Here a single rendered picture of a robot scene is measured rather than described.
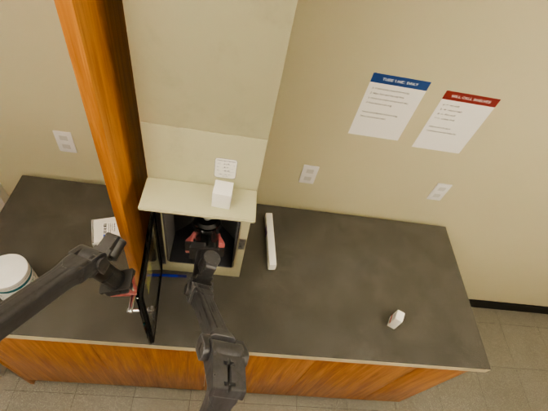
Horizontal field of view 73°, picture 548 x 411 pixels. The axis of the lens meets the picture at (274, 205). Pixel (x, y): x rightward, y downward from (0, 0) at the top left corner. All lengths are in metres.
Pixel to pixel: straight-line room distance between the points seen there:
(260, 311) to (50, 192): 1.06
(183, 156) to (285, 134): 0.59
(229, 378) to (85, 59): 0.69
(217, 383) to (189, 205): 0.47
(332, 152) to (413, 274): 0.68
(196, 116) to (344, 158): 0.85
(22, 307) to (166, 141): 0.48
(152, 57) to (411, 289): 1.41
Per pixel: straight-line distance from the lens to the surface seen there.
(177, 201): 1.07
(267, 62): 0.84
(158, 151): 1.05
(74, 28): 0.79
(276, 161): 1.63
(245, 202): 1.08
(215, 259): 1.22
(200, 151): 1.02
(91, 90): 0.85
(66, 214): 1.83
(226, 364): 0.87
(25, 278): 1.55
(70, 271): 1.01
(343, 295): 1.66
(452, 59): 1.44
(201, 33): 0.82
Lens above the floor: 2.36
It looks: 51 degrees down
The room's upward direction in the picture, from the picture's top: 16 degrees clockwise
